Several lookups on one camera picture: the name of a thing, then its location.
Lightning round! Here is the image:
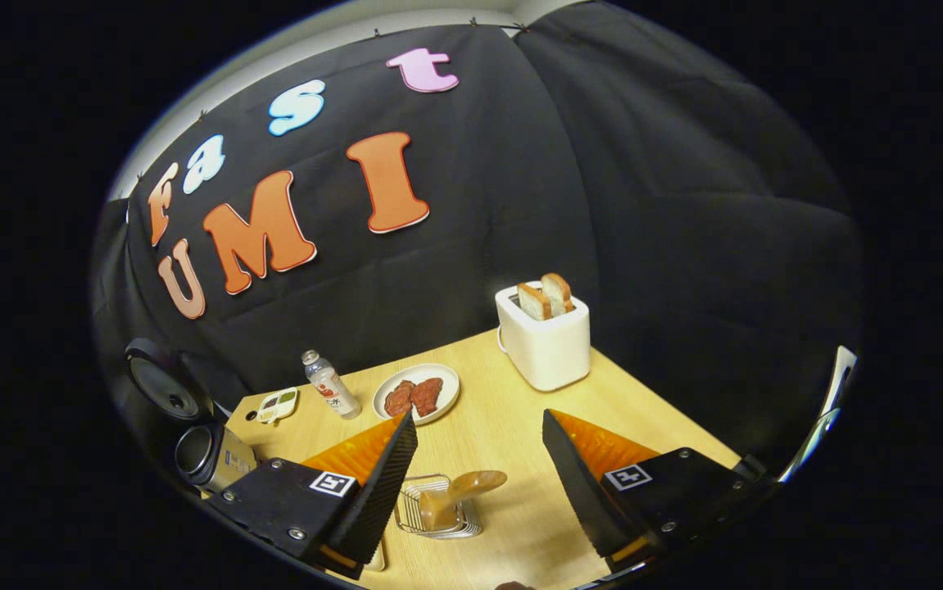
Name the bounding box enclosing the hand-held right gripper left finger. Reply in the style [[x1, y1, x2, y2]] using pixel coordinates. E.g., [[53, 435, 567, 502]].
[[209, 412, 420, 581]]

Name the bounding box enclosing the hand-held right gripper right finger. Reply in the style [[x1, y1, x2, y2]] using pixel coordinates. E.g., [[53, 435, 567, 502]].
[[541, 408, 767, 574]]

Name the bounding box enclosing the wire metal chopstick holder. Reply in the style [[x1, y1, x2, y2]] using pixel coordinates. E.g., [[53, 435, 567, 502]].
[[393, 473, 484, 540]]

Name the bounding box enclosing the wooden spoon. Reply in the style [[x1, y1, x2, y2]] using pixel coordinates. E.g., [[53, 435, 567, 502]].
[[419, 470, 509, 531]]

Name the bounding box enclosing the black and silver rice cooker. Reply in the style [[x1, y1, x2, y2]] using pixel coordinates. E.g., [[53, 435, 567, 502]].
[[125, 338, 259, 494]]

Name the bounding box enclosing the red meat piece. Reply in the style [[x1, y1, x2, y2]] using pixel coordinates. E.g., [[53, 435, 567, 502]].
[[383, 379, 416, 418], [410, 377, 444, 417]]

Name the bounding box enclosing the clear drink bottle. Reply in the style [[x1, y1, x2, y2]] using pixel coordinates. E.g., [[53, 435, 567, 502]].
[[301, 350, 362, 420]]

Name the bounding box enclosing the white round plate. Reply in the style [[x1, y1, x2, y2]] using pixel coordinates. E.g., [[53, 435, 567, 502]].
[[372, 364, 461, 425]]

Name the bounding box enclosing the white divided bean dish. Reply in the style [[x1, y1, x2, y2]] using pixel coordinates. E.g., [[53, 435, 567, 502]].
[[256, 387, 300, 425]]

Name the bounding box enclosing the white toaster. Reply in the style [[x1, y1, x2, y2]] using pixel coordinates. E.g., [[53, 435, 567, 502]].
[[495, 281, 592, 392]]

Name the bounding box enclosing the toast bread slice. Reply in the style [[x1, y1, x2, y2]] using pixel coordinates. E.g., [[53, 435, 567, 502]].
[[541, 273, 575, 315], [517, 283, 554, 321]]

